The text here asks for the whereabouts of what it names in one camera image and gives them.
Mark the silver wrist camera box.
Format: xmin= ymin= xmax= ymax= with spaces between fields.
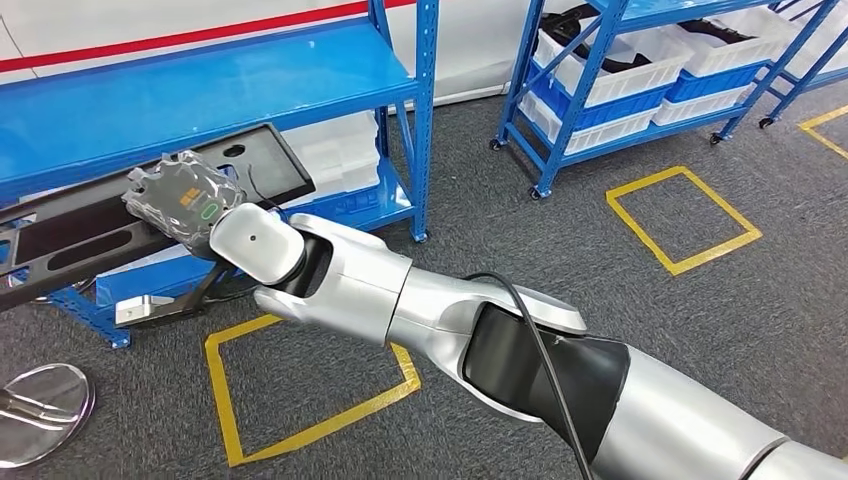
xmin=114 ymin=294 xmax=175 ymax=327

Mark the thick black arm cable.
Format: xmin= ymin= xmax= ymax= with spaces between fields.
xmin=463 ymin=271 xmax=594 ymax=480

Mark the blue steel shelf rack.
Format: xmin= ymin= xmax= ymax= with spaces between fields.
xmin=0 ymin=0 xmax=440 ymax=349

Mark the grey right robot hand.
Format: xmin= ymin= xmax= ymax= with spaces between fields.
xmin=121 ymin=148 xmax=248 ymax=261

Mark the long black plastic frame part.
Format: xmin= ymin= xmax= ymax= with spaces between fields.
xmin=0 ymin=122 xmax=317 ymax=313

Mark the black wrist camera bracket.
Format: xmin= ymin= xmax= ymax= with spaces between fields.
xmin=114 ymin=258 xmax=233 ymax=331

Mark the chrome round stool base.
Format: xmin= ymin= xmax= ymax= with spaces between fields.
xmin=0 ymin=362 xmax=97 ymax=472

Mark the black part in bin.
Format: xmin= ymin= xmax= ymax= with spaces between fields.
xmin=539 ymin=6 xmax=654 ymax=74
xmin=678 ymin=19 xmax=737 ymax=44

